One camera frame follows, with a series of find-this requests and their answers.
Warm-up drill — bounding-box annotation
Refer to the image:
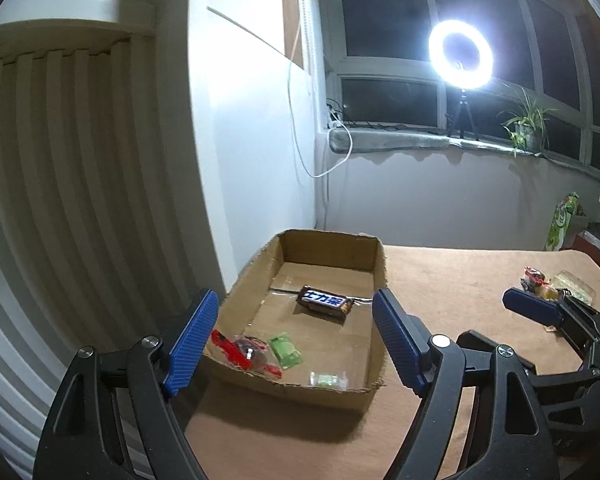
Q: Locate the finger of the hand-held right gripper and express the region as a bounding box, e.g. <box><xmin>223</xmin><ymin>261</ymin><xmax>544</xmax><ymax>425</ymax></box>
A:
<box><xmin>502</xmin><ymin>287</ymin><xmax>600</xmax><ymax>348</ymax></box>
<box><xmin>456</xmin><ymin>330</ymin><xmax>600</xmax><ymax>401</ymax></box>

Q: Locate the tan table cover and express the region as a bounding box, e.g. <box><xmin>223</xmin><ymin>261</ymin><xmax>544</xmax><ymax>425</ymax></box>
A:
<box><xmin>182</xmin><ymin>245</ymin><xmax>600</xmax><ymax>480</ymax></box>

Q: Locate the small clear green candy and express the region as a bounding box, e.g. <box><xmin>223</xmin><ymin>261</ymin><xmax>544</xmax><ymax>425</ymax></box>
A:
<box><xmin>307</xmin><ymin>370</ymin><xmax>350</xmax><ymax>391</ymax></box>

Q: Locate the cardboard box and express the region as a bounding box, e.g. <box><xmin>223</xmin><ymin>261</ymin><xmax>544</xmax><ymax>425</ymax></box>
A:
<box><xmin>202</xmin><ymin>228</ymin><xmax>388</xmax><ymax>413</ymax></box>

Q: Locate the black tripod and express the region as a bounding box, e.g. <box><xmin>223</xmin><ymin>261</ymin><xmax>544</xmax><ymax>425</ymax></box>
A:
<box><xmin>445</xmin><ymin>91</ymin><xmax>481</xmax><ymax>141</ymax></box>

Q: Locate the white shelf ledge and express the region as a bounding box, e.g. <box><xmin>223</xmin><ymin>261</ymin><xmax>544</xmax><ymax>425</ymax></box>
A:
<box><xmin>0</xmin><ymin>0</ymin><xmax>156</xmax><ymax>46</ymax></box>

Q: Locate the ring light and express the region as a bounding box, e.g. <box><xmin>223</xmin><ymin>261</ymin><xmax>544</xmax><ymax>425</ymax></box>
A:
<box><xmin>427</xmin><ymin>19</ymin><xmax>496</xmax><ymax>92</ymax></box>

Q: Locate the red clear snack packet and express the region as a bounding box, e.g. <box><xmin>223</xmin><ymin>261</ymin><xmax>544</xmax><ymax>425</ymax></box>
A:
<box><xmin>210</xmin><ymin>329</ymin><xmax>285</xmax><ymax>380</ymax></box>
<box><xmin>519</xmin><ymin>266</ymin><xmax>556</xmax><ymax>301</ymax></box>

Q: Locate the potted spider plant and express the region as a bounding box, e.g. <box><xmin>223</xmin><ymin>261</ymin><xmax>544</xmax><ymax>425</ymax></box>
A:
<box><xmin>497</xmin><ymin>85</ymin><xmax>561</xmax><ymax>158</ymax></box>

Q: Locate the dark chocolate bar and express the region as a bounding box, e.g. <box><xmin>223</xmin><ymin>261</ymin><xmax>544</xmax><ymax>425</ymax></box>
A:
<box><xmin>296</xmin><ymin>285</ymin><xmax>355</xmax><ymax>326</ymax></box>

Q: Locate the clear plastic snack packet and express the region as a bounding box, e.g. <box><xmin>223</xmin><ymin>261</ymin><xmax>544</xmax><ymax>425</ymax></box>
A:
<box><xmin>552</xmin><ymin>270</ymin><xmax>597</xmax><ymax>306</ymax></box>

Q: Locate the white cable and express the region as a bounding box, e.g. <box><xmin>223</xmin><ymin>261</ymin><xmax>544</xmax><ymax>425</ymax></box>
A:
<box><xmin>286</xmin><ymin>0</ymin><xmax>353</xmax><ymax>179</ymax></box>

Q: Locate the white power strip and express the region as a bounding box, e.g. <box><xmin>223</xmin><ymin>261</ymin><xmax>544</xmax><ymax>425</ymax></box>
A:
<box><xmin>326</xmin><ymin>99</ymin><xmax>348</xmax><ymax>128</ymax></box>

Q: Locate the green printed bag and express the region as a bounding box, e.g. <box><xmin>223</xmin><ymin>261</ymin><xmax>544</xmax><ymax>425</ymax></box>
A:
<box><xmin>544</xmin><ymin>191</ymin><xmax>583</xmax><ymax>252</ymax></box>

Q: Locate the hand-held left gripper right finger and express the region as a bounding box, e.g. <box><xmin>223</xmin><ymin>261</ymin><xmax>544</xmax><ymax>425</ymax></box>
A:
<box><xmin>371</xmin><ymin>287</ymin><xmax>561</xmax><ymax>480</ymax></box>

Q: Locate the white cabinet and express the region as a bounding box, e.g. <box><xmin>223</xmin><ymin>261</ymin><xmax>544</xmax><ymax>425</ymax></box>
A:
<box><xmin>180</xmin><ymin>0</ymin><xmax>318</xmax><ymax>301</ymax></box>

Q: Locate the white framed window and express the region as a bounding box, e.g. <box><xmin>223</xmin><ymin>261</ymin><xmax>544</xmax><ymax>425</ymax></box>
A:
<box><xmin>330</xmin><ymin>0</ymin><xmax>600</xmax><ymax>171</ymax></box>

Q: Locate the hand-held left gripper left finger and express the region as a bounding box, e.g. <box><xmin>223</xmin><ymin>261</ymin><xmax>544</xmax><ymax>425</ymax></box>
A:
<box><xmin>32</xmin><ymin>288</ymin><xmax>220</xmax><ymax>480</ymax></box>

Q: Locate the green candy packet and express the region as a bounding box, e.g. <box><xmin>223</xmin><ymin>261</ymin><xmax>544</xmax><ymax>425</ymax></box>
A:
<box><xmin>269</xmin><ymin>332</ymin><xmax>303</xmax><ymax>371</ymax></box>

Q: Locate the grey windowsill cloth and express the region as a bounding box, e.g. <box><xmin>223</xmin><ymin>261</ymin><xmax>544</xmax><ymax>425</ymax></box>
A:
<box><xmin>328</xmin><ymin>127</ymin><xmax>600</xmax><ymax>183</ymax></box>

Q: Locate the white ribbed panel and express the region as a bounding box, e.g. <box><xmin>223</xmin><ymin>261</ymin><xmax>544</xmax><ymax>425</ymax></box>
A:
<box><xmin>0</xmin><ymin>42</ymin><xmax>221</xmax><ymax>466</ymax></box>

